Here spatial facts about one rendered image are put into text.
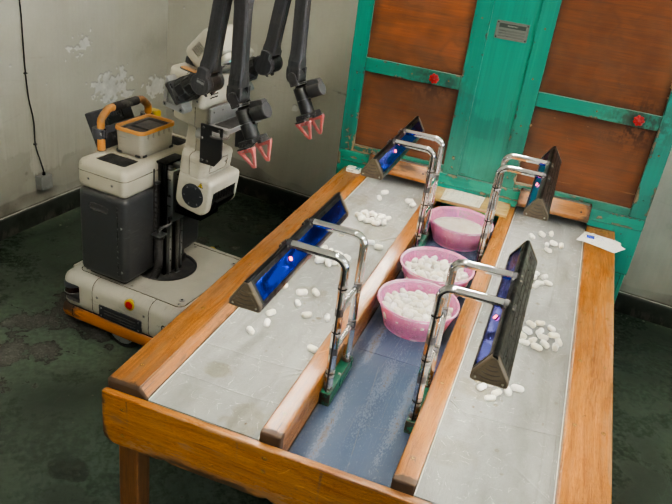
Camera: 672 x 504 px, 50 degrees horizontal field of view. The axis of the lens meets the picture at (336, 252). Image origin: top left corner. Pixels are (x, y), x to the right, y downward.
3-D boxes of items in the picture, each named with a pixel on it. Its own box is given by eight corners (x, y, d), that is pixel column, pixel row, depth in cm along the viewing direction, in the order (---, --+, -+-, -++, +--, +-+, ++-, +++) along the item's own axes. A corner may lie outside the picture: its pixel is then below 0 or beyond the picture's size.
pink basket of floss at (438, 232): (444, 258, 280) (449, 236, 275) (413, 228, 301) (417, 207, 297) (501, 253, 290) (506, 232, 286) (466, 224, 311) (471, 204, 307)
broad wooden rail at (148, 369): (107, 434, 186) (106, 376, 178) (339, 201, 341) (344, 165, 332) (147, 449, 183) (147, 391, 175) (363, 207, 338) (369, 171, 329)
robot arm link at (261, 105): (239, 89, 255) (226, 93, 248) (265, 81, 250) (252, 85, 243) (250, 121, 259) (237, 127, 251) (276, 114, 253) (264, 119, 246)
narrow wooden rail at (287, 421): (256, 466, 172) (259, 431, 167) (427, 208, 327) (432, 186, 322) (276, 474, 171) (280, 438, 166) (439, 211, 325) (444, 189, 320)
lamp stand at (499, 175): (469, 275, 269) (496, 164, 249) (478, 254, 287) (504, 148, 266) (519, 289, 265) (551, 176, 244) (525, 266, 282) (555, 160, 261)
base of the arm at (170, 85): (184, 78, 265) (164, 83, 256) (199, 68, 261) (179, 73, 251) (195, 99, 267) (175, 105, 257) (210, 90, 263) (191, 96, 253)
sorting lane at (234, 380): (147, 406, 177) (147, 399, 176) (367, 180, 331) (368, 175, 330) (257, 446, 169) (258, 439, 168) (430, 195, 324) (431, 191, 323)
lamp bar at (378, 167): (359, 175, 246) (362, 155, 243) (405, 130, 299) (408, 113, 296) (381, 180, 244) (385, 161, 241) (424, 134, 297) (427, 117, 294)
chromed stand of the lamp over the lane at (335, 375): (263, 385, 197) (277, 241, 176) (292, 348, 214) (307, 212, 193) (328, 407, 192) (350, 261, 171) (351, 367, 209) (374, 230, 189)
